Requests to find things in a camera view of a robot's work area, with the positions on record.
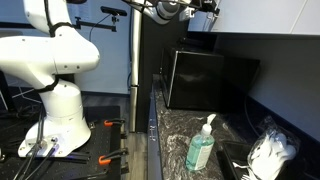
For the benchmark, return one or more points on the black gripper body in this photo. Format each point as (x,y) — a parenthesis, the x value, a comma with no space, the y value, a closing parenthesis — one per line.
(208,5)

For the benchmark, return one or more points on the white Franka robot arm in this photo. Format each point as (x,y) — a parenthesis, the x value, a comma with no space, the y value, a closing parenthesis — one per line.
(50,56)

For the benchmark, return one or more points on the tall black cabinet panel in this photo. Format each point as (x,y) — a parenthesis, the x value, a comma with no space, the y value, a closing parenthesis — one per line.
(150,83)

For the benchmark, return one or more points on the black microwave oven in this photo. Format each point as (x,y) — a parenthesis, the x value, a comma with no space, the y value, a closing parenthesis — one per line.
(200,80)

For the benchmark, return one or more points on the silver vertical pole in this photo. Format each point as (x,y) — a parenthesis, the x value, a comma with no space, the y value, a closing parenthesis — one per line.
(135,66)

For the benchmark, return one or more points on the green hand soap pump bottle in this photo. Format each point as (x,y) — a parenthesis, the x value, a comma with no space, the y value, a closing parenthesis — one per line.
(200,150)

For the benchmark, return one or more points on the black plastic tray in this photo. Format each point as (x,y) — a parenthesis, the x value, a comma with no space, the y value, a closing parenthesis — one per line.
(233,153)

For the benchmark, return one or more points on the clear bag of white cutlery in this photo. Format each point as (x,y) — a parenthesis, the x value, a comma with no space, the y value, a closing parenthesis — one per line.
(270,153)

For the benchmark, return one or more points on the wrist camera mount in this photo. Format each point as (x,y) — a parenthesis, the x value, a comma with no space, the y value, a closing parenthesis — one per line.
(188,12)

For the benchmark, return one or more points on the black bar shaped camera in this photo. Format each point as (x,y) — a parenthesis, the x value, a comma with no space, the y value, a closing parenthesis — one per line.
(113,10)

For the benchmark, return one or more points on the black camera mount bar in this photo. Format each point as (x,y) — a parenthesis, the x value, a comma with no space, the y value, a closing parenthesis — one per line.
(96,25)

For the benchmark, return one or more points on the white paper wall notice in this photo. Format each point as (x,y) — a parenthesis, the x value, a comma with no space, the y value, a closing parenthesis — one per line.
(81,10)

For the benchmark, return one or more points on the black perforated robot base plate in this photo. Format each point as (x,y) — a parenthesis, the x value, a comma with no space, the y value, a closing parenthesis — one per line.
(100,140)

